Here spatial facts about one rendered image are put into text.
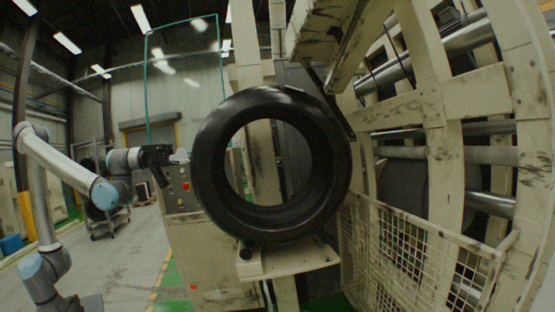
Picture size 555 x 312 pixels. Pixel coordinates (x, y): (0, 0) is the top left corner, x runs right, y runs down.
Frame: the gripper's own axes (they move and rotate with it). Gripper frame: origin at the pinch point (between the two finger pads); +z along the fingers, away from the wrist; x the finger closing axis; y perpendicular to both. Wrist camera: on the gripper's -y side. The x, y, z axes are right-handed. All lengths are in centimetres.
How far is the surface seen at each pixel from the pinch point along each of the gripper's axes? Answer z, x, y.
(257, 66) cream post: 26, 27, 45
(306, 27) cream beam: 42, -9, 46
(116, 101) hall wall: -663, 820, 264
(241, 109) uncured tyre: 19.6, -11.6, 15.8
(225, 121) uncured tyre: 14.5, -11.5, 12.6
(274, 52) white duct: 40, 78, 78
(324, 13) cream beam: 46, -18, 47
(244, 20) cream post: 19, 27, 73
